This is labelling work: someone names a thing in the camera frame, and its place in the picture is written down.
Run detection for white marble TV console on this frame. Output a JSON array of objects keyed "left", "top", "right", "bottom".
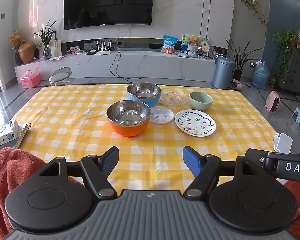
[{"left": 14, "top": 51, "right": 217, "bottom": 83}]

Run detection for dried flowers in dark vase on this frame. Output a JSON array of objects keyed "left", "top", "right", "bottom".
[{"left": 9, "top": 29, "right": 25, "bottom": 65}]

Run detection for white wifi router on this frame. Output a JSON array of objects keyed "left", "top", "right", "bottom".
[{"left": 95, "top": 40, "right": 112, "bottom": 55}]

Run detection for orange towel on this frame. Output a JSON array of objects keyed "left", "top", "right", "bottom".
[{"left": 0, "top": 147, "right": 85, "bottom": 240}]

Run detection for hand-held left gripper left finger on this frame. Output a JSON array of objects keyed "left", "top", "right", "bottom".
[{"left": 39, "top": 146, "right": 120, "bottom": 201}]

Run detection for brown teddy bear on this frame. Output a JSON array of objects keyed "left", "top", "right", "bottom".
[{"left": 187, "top": 35, "right": 200, "bottom": 47}]

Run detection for green ceramic bowl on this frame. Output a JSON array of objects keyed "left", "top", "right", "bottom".
[{"left": 189, "top": 91, "right": 213, "bottom": 111}]

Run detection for trailing ivy plant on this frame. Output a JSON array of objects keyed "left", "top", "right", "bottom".
[{"left": 271, "top": 29, "right": 300, "bottom": 83}]

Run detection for green picture board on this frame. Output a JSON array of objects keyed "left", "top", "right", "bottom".
[{"left": 181, "top": 34, "right": 210, "bottom": 50}]

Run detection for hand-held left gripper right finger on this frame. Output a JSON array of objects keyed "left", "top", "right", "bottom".
[{"left": 182, "top": 146, "right": 262, "bottom": 198}]

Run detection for blue water jug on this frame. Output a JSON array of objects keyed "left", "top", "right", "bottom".
[{"left": 252, "top": 60, "right": 270, "bottom": 90}]

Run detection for white fruit-print plate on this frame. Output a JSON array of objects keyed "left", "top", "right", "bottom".
[{"left": 175, "top": 109, "right": 216, "bottom": 137}]

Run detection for blue white snack bag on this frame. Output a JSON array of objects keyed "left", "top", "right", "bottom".
[{"left": 161, "top": 35, "right": 178, "bottom": 54}]

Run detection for clear floral glass plate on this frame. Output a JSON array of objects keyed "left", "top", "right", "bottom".
[{"left": 159, "top": 88, "right": 188, "bottom": 106}]

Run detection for grey drawer cabinet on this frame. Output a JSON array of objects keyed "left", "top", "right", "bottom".
[{"left": 277, "top": 47, "right": 300, "bottom": 100}]

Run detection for white cardboard box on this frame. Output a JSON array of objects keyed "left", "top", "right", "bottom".
[{"left": 0, "top": 119, "right": 19, "bottom": 148}]

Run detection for blue steel-lined bowl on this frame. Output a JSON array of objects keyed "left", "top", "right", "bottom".
[{"left": 127, "top": 82, "right": 162, "bottom": 107}]

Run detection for grey rolling stool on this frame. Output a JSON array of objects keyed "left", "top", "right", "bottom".
[{"left": 49, "top": 67, "right": 72, "bottom": 87}]

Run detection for pink space heater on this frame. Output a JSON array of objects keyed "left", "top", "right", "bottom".
[{"left": 264, "top": 91, "right": 281, "bottom": 112}]

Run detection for hanging vine plant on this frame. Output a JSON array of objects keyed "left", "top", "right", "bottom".
[{"left": 240, "top": 0, "right": 269, "bottom": 34}]

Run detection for small white printed plate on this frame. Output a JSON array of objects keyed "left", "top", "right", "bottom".
[{"left": 149, "top": 106, "right": 175, "bottom": 125}]

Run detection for white plastic case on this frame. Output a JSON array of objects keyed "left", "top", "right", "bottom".
[{"left": 273, "top": 132, "right": 293, "bottom": 154}]

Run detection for grey metal trash can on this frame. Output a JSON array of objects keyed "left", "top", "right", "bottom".
[{"left": 212, "top": 56, "right": 236, "bottom": 90}]

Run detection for brown round vase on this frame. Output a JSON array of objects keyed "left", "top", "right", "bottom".
[{"left": 18, "top": 41, "right": 35, "bottom": 64}]

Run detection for orange steel-lined bowl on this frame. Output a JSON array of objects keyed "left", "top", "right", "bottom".
[{"left": 106, "top": 100, "right": 151, "bottom": 137}]

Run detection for ring binder clipboard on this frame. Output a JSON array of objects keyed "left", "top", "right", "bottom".
[{"left": 14, "top": 122, "right": 32, "bottom": 150}]

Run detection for green plant in grey vase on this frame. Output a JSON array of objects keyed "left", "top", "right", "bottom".
[{"left": 32, "top": 19, "right": 59, "bottom": 60}]

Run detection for pink plastic case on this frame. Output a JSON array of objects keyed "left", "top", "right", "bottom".
[{"left": 20, "top": 70, "right": 40, "bottom": 88}]

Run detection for black wall television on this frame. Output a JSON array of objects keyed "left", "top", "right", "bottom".
[{"left": 64, "top": 0, "right": 155, "bottom": 30}]

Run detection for pencil drawing picture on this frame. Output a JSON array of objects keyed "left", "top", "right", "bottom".
[{"left": 51, "top": 39, "right": 65, "bottom": 57}]

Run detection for black power cable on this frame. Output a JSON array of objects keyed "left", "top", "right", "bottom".
[{"left": 109, "top": 46, "right": 143, "bottom": 78}]

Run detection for potted snake plant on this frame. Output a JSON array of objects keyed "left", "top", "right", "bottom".
[{"left": 225, "top": 37, "right": 262, "bottom": 82}]

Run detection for yellow checked tablecloth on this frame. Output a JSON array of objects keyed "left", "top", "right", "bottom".
[{"left": 14, "top": 84, "right": 278, "bottom": 183}]

